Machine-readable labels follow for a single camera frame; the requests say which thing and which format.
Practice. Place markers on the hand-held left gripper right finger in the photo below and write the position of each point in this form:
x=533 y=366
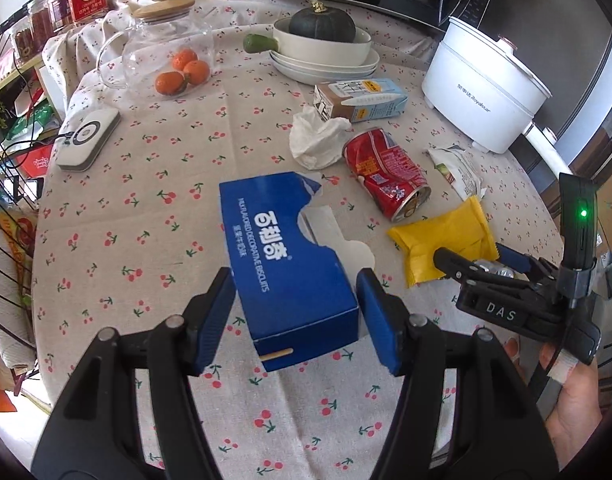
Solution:
x=380 y=320

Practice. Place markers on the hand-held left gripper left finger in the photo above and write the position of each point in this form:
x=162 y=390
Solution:
x=217 y=320

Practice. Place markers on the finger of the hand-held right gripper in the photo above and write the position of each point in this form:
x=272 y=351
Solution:
x=455 y=262
x=523 y=262

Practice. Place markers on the silver foil wrapper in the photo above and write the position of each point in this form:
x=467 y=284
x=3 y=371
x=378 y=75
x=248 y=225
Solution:
x=495 y=269

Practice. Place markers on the blue biscuit box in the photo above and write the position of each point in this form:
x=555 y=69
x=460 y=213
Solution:
x=286 y=270

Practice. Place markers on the person's right hand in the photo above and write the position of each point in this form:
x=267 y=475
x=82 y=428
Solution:
x=578 y=400

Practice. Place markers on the yellow snack packet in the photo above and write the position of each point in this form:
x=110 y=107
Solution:
x=445 y=240

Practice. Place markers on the wooden stick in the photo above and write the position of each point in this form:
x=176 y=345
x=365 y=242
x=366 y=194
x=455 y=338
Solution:
x=276 y=354

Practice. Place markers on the white and green snack wrapper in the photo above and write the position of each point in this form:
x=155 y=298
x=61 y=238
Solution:
x=458 y=170

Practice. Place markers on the red drink can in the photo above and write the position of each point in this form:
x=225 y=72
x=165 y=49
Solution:
x=385 y=175

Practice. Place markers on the cherry print tablecloth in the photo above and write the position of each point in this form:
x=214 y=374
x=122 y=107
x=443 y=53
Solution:
x=136 y=210

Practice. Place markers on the white electric cooking pot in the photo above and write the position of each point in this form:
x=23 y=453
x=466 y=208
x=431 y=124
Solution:
x=480 y=90

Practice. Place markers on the crumpled white tissue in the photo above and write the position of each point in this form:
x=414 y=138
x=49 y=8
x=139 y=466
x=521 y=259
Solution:
x=318 y=140

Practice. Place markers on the blue and white milk carton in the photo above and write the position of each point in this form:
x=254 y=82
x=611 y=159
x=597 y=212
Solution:
x=366 y=100

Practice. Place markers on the grey refrigerator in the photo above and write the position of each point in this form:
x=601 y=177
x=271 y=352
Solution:
x=580 y=85

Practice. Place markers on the stack of white plates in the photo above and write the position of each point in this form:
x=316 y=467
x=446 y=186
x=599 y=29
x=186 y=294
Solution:
x=326 y=74

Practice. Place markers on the orange tangerine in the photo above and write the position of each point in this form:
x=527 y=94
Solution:
x=168 y=83
x=196 y=71
x=184 y=57

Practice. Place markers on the dark green pumpkin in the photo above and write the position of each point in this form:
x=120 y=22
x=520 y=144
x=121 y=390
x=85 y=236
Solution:
x=323 y=22

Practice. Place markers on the glass teapot with wooden lid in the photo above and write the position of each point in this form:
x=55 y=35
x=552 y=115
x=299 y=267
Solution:
x=156 y=40

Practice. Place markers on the wooden shelf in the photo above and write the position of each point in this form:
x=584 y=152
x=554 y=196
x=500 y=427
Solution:
x=18 y=75

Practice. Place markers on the glass jar of dried food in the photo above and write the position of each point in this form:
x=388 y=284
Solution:
x=60 y=10
x=23 y=42
x=41 y=22

